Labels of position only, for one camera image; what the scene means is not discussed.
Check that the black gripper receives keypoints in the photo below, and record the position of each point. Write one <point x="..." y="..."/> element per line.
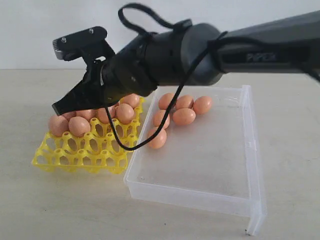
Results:
<point x="89" y="93"/>

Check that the brown egg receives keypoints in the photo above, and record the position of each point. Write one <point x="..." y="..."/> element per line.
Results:
<point x="124" y="113"/>
<point x="58" y="125"/>
<point x="69" y="115"/>
<point x="101" y="114"/>
<point x="185" y="101"/>
<point x="87" y="114"/>
<point x="133" y="100"/>
<point x="159" y="140"/>
<point x="158" y="117"/>
<point x="79" y="126"/>
<point x="202" y="105"/>
<point x="165" y="101"/>
<point x="183" y="116"/>

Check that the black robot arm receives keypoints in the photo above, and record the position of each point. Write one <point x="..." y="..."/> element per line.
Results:
<point x="190" y="54"/>

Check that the yellow plastic egg tray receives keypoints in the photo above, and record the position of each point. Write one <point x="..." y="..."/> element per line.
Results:
<point x="96" y="150"/>

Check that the clear plastic container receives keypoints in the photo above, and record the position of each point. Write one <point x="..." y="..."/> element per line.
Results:
<point x="212" y="164"/>

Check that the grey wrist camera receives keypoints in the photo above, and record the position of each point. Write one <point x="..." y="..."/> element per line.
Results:
<point x="89" y="44"/>

